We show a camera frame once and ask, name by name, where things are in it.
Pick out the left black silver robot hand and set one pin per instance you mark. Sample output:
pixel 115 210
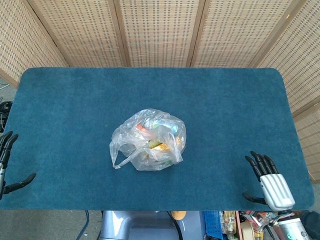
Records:
pixel 5 145

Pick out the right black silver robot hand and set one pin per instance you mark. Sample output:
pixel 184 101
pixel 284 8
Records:
pixel 275 190

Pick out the clear plastic shopping bag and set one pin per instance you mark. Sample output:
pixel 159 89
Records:
pixel 147 140

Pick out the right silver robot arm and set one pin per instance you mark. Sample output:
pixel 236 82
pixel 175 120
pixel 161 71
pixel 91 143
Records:
pixel 290 225

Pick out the beige tape roll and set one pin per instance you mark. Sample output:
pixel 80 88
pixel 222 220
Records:
pixel 246 231

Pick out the clear bottle with label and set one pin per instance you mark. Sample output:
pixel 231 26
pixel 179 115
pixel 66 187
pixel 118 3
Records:
pixel 230 222

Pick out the blue plastic basket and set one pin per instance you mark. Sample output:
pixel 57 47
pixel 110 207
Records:
pixel 212 222

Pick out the blue carpet table mat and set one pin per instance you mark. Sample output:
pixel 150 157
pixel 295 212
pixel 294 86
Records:
pixel 75 112

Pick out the yellow round fruit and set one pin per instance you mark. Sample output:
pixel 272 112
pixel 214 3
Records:
pixel 179 215

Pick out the light blue snack packet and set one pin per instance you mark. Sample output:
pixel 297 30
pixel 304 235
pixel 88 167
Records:
pixel 174 128

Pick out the yellow snack packet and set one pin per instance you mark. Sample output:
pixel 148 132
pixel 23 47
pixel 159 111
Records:
pixel 160 146

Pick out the orange snack packet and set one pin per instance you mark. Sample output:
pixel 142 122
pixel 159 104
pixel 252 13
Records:
pixel 140 127

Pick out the woven rattan folding screen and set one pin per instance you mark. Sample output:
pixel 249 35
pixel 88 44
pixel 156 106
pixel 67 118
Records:
pixel 160 30

